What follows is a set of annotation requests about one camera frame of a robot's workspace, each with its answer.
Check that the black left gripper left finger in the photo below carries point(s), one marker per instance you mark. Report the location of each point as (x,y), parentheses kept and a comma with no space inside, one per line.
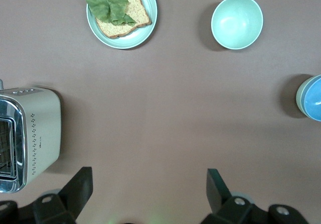
(67,199)

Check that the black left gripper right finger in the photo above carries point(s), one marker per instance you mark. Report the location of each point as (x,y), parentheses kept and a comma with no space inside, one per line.
(225,206)

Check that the sage green bowl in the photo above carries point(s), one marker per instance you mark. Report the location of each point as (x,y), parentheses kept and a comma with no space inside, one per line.
(299,96)

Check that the blue bowl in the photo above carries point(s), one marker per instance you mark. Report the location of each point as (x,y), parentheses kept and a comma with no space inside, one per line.
(314,103)

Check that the pale mint bowl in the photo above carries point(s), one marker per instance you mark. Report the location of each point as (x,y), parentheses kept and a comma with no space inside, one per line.
(237,23)

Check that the cream and chrome toaster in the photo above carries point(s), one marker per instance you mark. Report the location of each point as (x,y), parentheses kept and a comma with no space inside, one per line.
(42,123)

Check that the mint green plate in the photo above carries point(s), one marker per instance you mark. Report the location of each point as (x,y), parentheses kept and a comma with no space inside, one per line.
(140,37)

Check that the brown bread slice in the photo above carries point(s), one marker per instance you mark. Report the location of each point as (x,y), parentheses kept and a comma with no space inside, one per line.
(135,15)

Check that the green lettuce leaf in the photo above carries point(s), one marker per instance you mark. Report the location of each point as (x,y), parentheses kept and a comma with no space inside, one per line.
(110,8)

